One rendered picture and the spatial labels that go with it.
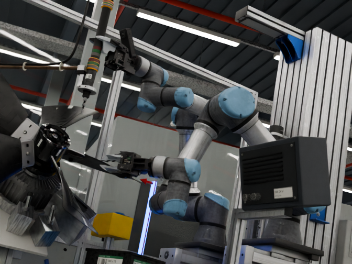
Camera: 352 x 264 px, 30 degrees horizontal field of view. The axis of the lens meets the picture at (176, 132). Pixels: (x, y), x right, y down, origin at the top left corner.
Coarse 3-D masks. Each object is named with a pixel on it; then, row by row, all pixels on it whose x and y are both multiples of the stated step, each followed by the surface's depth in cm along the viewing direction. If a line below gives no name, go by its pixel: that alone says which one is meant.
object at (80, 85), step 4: (80, 68) 240; (84, 68) 240; (76, 72) 240; (80, 72) 239; (84, 72) 239; (80, 76) 239; (84, 76) 239; (80, 80) 239; (84, 80) 240; (80, 84) 238; (80, 88) 236; (84, 88) 235; (88, 88) 234; (92, 88) 235; (92, 92) 238; (96, 92) 238
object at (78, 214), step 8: (64, 184) 209; (64, 192) 204; (64, 200) 200; (72, 200) 206; (64, 208) 197; (72, 208) 202; (80, 208) 212; (80, 216) 205; (88, 224) 208; (96, 232) 213
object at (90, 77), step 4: (112, 0) 250; (88, 72) 238; (92, 72) 238; (96, 72) 241; (88, 76) 238; (92, 76) 238; (88, 80) 237; (92, 80) 238; (84, 84) 237; (88, 84) 237; (92, 84) 238; (84, 92) 236; (88, 92) 237; (84, 96) 236; (88, 96) 236
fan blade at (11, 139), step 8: (0, 136) 208; (8, 136) 211; (0, 144) 207; (8, 144) 210; (16, 144) 213; (0, 152) 207; (8, 152) 210; (16, 152) 213; (0, 160) 207; (8, 160) 210; (16, 160) 213; (0, 168) 207; (8, 168) 210; (16, 168) 213; (0, 176) 207; (8, 176) 210
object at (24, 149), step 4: (24, 140) 216; (28, 140) 218; (32, 140) 219; (24, 144) 216; (32, 144) 220; (24, 148) 216; (28, 148) 218; (32, 148) 220; (24, 152) 217; (32, 152) 220; (24, 156) 217; (28, 156) 218; (32, 156) 220; (24, 160) 217; (32, 160) 220; (24, 164) 217; (28, 164) 219; (32, 164) 220
